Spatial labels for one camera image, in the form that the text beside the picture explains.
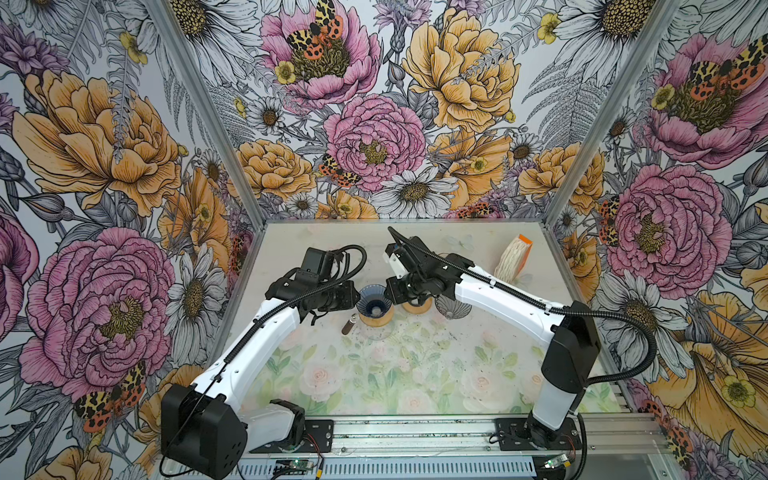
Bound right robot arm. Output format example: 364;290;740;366
385;227;601;448

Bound green circuit board left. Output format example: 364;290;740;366
273;459;319;475

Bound clear glass carafe brown handle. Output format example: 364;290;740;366
341;318;392;341

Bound aluminium front rail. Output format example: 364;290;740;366
306;412;669;458

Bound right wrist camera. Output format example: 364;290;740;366
383;253;409;279

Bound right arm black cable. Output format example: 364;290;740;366
386;226;658;386

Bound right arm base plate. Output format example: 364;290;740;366
493;416;582;451

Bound green circuit board right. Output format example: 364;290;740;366
543;454;571;469

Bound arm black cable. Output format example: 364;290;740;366
386;226;658;386
158;244;368;478

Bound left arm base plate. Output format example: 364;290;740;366
249;418;335;454

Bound blue ribbed dripper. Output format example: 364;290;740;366
356;284;392;319

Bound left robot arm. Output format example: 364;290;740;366
160;245;367;479

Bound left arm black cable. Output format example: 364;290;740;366
158;244;368;478

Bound wooden ring holder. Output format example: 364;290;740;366
359;308;394;328
402;298;433;315

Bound green circuit board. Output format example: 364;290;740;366
543;454;571;469
273;459;319;475

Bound coffee filter pack orange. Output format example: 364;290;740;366
493;235;533;283

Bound grey ribbed dripper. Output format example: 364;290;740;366
435;296;472;320

